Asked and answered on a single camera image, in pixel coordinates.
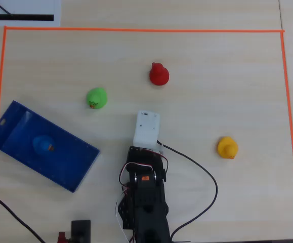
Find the yellow rubber duck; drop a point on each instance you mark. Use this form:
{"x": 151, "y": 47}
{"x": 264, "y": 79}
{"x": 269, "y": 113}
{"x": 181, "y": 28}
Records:
{"x": 227, "y": 148}

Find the black table clamp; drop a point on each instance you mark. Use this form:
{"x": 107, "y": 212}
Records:
{"x": 80, "y": 227}

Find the green rubber duck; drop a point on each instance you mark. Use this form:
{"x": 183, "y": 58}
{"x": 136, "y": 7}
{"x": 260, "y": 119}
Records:
{"x": 97, "y": 97}

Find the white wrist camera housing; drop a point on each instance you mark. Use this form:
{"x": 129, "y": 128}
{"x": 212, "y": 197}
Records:
{"x": 146, "y": 129}

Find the white paper with black bar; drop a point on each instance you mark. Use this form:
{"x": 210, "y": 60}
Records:
{"x": 35, "y": 7}

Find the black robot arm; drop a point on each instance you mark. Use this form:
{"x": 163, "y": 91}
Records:
{"x": 148, "y": 202}

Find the blue rubber duck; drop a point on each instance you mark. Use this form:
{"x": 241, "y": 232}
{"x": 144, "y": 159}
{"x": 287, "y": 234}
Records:
{"x": 41, "y": 144}

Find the blue plastic box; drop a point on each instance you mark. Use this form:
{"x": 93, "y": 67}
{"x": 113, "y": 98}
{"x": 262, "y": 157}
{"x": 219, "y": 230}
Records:
{"x": 67, "y": 164}

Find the red rubber duck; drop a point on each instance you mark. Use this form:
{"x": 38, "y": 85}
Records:
{"x": 159, "y": 76}

